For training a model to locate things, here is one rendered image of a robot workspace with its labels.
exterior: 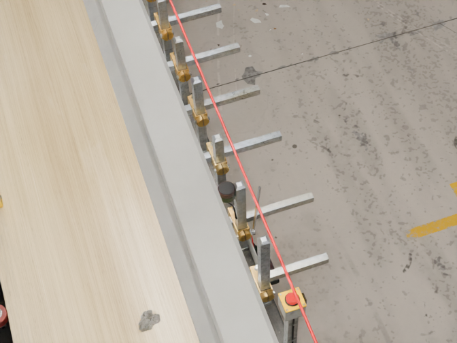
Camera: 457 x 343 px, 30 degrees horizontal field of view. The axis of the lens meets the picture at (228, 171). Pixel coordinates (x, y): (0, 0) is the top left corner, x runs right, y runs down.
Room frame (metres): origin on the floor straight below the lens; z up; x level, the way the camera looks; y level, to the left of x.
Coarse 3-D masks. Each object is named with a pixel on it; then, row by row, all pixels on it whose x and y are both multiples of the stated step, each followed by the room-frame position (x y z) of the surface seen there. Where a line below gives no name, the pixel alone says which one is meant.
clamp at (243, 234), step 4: (228, 208) 1.73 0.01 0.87; (228, 212) 1.72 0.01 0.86; (232, 212) 1.71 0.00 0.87; (232, 216) 1.70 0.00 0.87; (232, 220) 1.68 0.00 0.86; (236, 228) 1.64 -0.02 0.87; (244, 228) 1.64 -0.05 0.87; (248, 228) 1.64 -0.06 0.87; (236, 232) 1.64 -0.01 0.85; (240, 232) 1.63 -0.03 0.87; (244, 232) 1.63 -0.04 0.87; (248, 232) 1.63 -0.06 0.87; (240, 236) 1.61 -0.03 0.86; (244, 236) 1.61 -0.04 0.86; (248, 236) 1.62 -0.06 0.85; (240, 240) 1.61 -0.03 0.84; (244, 240) 1.61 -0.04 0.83
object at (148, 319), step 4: (144, 312) 1.30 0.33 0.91; (148, 312) 1.30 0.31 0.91; (140, 316) 1.29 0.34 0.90; (144, 316) 1.29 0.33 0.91; (148, 316) 1.29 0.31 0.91; (152, 316) 1.28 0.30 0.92; (156, 316) 1.28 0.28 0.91; (144, 320) 1.27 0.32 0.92; (148, 320) 1.27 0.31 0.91; (152, 320) 1.27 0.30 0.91; (156, 320) 1.27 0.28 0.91; (140, 324) 1.26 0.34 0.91; (144, 324) 1.26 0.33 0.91; (148, 324) 1.26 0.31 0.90; (152, 324) 1.26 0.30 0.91; (140, 328) 1.24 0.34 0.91; (144, 328) 1.24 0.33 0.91; (148, 328) 1.24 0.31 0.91
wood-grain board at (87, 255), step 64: (0, 0) 2.92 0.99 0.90; (64, 0) 2.89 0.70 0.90; (0, 64) 2.52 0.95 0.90; (64, 64) 2.50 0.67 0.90; (0, 128) 2.17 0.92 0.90; (64, 128) 2.15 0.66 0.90; (0, 192) 1.86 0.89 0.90; (64, 192) 1.84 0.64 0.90; (128, 192) 1.82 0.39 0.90; (0, 256) 1.57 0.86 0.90; (64, 256) 1.56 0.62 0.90; (128, 256) 1.54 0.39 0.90; (64, 320) 1.30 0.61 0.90; (128, 320) 1.28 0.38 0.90
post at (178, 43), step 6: (180, 36) 2.39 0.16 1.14; (174, 42) 2.37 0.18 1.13; (180, 42) 2.36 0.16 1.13; (174, 48) 2.38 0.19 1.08; (180, 48) 2.36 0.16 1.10; (180, 54) 2.36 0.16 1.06; (180, 60) 2.36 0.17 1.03; (180, 66) 2.36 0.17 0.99; (180, 84) 2.36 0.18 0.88; (186, 84) 2.37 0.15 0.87; (180, 90) 2.37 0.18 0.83; (186, 90) 2.36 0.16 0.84; (180, 96) 2.39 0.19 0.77; (186, 96) 2.36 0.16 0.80; (186, 102) 2.36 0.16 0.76
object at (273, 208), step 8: (288, 200) 1.76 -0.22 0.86; (296, 200) 1.76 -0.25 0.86; (304, 200) 1.75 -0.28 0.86; (312, 200) 1.76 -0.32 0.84; (264, 208) 1.73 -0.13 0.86; (272, 208) 1.73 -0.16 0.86; (280, 208) 1.73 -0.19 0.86; (288, 208) 1.74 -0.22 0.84; (248, 216) 1.70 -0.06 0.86; (264, 216) 1.71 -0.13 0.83; (232, 224) 1.67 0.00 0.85
